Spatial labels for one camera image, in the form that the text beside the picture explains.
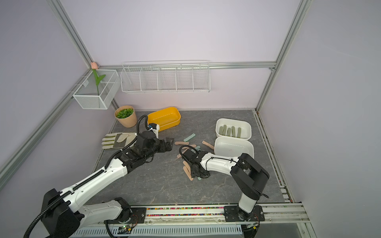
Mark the white basin with knives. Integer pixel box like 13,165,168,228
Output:
215,118,252,140

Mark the olive knife top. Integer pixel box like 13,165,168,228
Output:
237,128,242,138

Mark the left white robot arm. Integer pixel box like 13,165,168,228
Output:
24,122,174,238

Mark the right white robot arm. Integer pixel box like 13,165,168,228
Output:
179,145,270,214

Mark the peach knife bottom of pile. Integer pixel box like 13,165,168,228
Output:
183,166,193,181

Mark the peach knife lower middle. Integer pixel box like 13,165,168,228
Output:
183,161,191,172

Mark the peach knife top left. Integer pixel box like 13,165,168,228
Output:
174,141,189,145

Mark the peach knife upright middle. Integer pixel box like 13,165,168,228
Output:
177,147,189,159

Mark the peach knife top right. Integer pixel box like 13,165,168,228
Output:
202,141,214,150

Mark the yellow plastic basin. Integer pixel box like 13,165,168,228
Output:
148,107,181,131

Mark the mint knife top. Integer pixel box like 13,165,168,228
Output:
183,133,196,142

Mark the beige green work glove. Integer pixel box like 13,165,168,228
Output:
102,132,137,149

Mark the peach plastic plant pot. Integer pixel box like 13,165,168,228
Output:
115,106,138,128

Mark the green artificial plant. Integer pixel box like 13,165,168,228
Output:
116,108,134,119

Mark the small white mesh basket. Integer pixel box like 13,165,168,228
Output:
73,69,121,110

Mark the artificial pink tulip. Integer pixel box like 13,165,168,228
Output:
91,62,106,96

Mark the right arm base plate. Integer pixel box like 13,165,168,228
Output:
224,205,265,222

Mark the white wire wall shelf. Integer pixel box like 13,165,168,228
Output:
121,60,211,93

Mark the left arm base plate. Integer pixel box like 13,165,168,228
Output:
107,207,147,224

